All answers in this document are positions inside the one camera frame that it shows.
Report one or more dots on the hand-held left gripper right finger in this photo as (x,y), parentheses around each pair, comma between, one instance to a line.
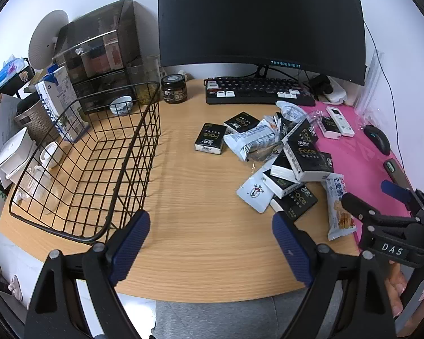
(291,250)

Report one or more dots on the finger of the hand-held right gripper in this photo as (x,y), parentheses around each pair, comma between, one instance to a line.
(357,204)
(395,189)

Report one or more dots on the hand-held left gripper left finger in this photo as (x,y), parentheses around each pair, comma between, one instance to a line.
(130,245)

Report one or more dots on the white cracker snack packet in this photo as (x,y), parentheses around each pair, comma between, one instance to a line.
(339,212)

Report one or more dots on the pile of black tissue packs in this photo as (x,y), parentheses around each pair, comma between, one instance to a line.
(304,162)

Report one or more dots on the white packet with figure print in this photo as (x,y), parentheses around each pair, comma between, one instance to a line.
(256,192)

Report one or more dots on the clear packet with brown snack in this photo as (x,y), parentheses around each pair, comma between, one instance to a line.
(265,153)

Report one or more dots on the small white orange packet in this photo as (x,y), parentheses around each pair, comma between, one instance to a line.
(274,123)

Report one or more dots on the large white blue snack packet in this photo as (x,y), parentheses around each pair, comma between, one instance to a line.
(247,139)

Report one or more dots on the black pocket tissue pack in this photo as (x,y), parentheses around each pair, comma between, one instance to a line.
(328,125)
(210,137)
(242,122)

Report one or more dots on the person's right hand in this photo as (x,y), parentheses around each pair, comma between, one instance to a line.
(396,286)

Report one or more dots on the dark smartphone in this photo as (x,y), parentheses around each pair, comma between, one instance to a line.
(394,170)

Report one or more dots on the pink desk mat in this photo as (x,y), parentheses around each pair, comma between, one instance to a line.
(357,169)

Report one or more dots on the black computer mouse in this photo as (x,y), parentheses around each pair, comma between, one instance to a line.
(378,139)

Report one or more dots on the white remote control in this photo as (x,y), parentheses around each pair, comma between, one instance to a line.
(341,122)

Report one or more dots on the crinkled clear plastic wrapper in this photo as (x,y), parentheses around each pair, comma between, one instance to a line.
(316,118)

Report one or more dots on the person's grey trousers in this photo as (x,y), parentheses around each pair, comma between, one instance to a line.
(215,317)

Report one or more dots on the clear plastic sleeve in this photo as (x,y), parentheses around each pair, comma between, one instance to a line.
(371,84)

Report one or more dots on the clear glass jar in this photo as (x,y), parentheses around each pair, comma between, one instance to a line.
(35,187)

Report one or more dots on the white power strip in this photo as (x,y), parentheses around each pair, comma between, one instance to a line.
(334,95)

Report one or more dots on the pink slipper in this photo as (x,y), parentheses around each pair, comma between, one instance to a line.
(16,287)

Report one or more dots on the black power plug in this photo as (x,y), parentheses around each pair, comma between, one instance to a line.
(319,83)

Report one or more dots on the white lidded container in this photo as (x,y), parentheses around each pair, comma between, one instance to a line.
(21,173)
(14,146)

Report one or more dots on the small white blue bowl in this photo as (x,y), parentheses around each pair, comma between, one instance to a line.
(121,106)

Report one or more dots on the black keyboard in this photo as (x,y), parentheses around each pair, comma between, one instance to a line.
(254,86)

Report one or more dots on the grey woven basket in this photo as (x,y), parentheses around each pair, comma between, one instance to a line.
(35,118)

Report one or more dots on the dark glass jar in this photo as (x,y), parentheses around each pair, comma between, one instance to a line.
(174,91)

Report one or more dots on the glass beaker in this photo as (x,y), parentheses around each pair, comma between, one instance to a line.
(143,81)

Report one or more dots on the white blue drink carton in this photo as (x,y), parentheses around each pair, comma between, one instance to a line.
(56,95)

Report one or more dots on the white paper sheets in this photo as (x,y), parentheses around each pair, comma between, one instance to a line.
(3,120)

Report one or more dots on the smoked acrylic organizer cabinet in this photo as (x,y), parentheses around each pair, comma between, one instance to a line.
(92,53)

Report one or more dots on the black storage cart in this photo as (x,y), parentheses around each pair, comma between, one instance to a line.
(24,77)

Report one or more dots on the black curved monitor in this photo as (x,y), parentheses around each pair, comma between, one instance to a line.
(261,21)

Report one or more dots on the blue tissue pack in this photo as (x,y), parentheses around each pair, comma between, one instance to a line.
(7,72)

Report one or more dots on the white round fan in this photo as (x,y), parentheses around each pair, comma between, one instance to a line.
(46,39)

